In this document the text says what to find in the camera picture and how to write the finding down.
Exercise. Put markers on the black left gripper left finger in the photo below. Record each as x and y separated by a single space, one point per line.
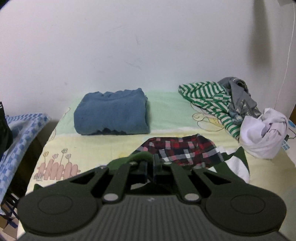
132 178

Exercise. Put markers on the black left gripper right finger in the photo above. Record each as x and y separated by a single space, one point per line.
174 178

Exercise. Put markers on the green white striped jacket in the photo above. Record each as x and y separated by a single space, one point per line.
189 152

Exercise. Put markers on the pastel cartoon bed sheet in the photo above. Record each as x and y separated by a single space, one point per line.
67 153

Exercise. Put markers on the folded blue sweater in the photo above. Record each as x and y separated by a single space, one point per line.
120 112

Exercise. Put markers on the white crumpled shirt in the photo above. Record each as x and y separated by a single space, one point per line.
262 137

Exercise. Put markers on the green white striped shirt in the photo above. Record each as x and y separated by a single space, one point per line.
214 99

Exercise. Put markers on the grey garment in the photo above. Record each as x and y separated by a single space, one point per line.
241 104

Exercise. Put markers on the blue checkered cloth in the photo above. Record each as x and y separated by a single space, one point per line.
25 128

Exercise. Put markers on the black bag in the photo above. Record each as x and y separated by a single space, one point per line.
6 134

